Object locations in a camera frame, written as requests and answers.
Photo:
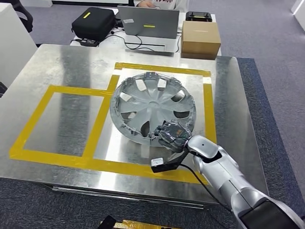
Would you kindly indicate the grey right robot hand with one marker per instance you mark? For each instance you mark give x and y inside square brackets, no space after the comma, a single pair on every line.
[174,136]

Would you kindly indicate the grey wheel hubcap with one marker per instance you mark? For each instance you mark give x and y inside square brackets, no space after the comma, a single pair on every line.
[152,106]

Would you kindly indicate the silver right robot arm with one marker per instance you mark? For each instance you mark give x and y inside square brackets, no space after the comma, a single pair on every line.
[226,177]

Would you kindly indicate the steel workbench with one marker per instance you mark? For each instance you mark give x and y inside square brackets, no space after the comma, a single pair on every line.
[47,69]

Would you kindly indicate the yellow floor tape strip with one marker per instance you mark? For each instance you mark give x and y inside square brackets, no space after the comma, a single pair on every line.
[142,225]

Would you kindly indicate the brown cardboard box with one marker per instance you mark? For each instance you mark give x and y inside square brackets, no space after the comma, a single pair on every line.
[199,39]

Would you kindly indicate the grey laptop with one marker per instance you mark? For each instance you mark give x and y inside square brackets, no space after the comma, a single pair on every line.
[147,19]

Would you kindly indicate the black flat device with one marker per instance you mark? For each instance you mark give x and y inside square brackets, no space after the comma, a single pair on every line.
[199,16]

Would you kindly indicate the white desk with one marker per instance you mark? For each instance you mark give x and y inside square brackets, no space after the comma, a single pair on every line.
[109,42]

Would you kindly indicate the person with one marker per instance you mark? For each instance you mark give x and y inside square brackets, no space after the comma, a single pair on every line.
[176,4]

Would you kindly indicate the black power adapter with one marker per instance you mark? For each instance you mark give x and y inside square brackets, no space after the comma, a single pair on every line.
[89,42]

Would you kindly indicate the black zip case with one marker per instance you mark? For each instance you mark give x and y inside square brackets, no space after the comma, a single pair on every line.
[93,23]

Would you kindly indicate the white panel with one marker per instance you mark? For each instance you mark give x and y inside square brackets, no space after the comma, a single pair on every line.
[300,12]

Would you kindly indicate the white cabinet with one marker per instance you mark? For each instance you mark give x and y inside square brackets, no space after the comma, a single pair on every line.
[14,47]

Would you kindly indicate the black office chair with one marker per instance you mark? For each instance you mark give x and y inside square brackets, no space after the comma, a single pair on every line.
[23,15]

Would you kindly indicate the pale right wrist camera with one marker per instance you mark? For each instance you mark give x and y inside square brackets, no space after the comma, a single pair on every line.
[166,164]

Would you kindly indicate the black flat bracket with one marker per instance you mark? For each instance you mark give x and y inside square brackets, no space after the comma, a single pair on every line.
[106,222]

